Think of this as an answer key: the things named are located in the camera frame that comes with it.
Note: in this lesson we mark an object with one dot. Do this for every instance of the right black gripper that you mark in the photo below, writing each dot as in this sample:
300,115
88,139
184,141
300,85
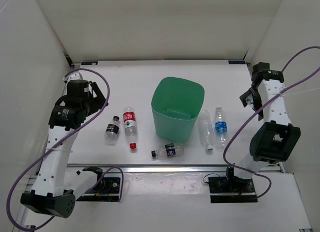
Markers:
247,98

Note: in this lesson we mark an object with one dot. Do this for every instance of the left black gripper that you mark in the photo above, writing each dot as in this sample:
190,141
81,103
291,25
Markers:
99,101

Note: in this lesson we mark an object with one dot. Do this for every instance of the small black label bottle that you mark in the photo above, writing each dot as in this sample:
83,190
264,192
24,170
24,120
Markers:
112,131

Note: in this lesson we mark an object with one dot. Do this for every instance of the blue label water bottle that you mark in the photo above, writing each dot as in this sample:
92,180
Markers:
220,127

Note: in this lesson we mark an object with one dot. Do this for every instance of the clear unlabelled plastic bottle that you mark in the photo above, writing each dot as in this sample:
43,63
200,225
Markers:
205,130

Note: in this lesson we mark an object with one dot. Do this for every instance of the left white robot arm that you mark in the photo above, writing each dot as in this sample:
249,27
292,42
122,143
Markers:
50,194

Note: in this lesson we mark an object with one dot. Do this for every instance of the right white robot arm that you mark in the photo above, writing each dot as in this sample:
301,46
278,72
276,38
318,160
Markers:
277,137

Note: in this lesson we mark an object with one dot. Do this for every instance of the green plastic bin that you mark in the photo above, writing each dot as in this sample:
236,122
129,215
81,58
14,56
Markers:
175,106

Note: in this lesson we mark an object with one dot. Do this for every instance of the red label water bottle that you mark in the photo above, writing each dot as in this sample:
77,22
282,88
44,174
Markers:
130,127

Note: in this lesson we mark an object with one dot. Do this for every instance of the left blue corner label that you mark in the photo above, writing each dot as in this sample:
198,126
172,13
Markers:
89,63

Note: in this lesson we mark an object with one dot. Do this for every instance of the blue corner label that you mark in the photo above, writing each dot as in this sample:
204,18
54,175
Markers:
236,62
89,63

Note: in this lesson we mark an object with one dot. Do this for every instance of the right blue corner label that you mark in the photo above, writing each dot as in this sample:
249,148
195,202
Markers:
236,62

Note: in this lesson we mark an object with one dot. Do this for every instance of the pepsi label clear bottle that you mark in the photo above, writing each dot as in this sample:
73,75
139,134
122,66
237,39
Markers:
168,151

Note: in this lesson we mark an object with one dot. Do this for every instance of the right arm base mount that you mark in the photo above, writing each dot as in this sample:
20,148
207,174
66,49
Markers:
225,190

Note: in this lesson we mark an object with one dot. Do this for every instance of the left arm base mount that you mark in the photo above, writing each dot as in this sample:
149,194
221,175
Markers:
110,191

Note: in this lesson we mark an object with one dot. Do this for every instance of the aluminium table edge rail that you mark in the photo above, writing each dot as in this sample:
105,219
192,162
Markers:
170,168

